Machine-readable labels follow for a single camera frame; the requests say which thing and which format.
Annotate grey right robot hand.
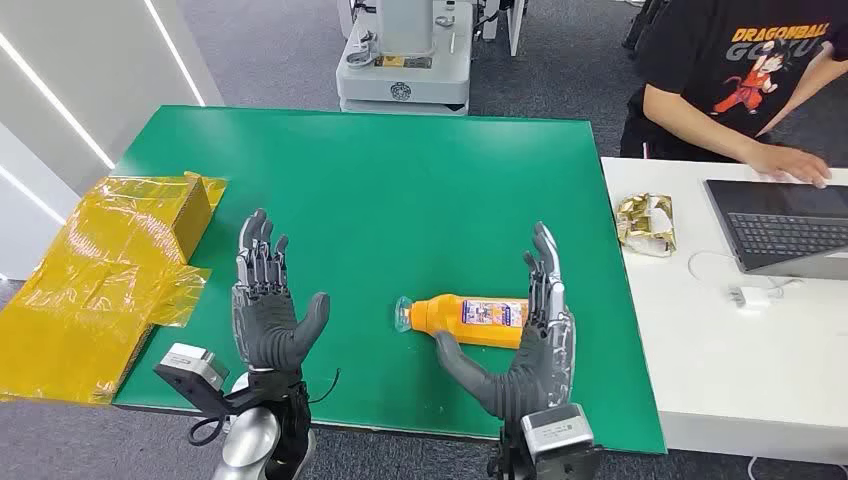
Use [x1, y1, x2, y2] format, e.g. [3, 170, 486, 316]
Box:
[433, 221, 578, 422]

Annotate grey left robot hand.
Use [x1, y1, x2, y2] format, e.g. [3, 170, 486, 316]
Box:
[231, 208, 331, 373]

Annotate orange bottle with clear cap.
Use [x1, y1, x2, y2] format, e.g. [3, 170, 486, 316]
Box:
[394, 294, 531, 350]

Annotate cardboard box in yellow film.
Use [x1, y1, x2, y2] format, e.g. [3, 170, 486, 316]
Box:
[0, 171, 229, 406]

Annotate green table mat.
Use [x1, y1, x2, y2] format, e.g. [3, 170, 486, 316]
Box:
[112, 105, 668, 456]

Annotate crumpled gold foil wrapper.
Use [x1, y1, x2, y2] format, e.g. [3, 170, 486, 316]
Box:
[614, 192, 678, 258]

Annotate white desk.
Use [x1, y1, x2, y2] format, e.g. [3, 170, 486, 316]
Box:
[600, 156, 848, 468]

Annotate white power adapter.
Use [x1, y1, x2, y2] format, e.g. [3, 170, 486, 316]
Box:
[727, 284, 774, 312]

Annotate dark grey laptop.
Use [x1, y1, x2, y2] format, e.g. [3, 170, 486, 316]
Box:
[703, 178, 848, 282]

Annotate person's right hand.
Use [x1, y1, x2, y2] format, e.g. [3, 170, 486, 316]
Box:
[741, 142, 833, 190]

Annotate white stand panel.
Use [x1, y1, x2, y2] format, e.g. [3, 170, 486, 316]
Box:
[482, 0, 529, 58]

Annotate person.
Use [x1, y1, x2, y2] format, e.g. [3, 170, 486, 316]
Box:
[619, 0, 848, 190]

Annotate black chair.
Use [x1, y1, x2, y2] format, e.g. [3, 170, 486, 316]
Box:
[621, 0, 667, 58]

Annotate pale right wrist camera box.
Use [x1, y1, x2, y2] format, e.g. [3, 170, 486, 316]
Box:
[519, 403, 596, 466]

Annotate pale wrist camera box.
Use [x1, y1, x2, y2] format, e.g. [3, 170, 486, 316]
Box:
[519, 403, 596, 466]
[153, 342, 231, 420]

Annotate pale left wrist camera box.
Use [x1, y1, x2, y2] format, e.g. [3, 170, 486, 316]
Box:
[153, 342, 231, 420]

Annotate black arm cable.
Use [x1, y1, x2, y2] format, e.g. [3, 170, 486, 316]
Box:
[187, 368, 343, 447]

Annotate thin white adapter cable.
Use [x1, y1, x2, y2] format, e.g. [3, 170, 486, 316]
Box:
[686, 249, 807, 301]

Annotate white wall light strip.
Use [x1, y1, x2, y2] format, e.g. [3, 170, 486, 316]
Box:
[0, 31, 118, 171]
[141, 0, 207, 108]
[0, 164, 69, 227]

